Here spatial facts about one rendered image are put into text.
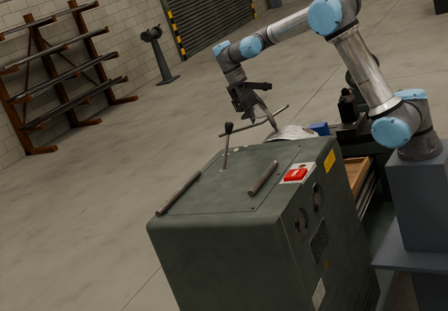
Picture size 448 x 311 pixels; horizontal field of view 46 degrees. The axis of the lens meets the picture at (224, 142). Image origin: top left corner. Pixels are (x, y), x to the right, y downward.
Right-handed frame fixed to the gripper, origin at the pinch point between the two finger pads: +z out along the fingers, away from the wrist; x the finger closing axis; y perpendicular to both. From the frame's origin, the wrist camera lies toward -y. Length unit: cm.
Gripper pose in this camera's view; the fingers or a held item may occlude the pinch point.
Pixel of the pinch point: (264, 122)
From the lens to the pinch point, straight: 210.8
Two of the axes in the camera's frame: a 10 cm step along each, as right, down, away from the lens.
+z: 4.5, 8.7, 2.2
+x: 4.3, 0.0, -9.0
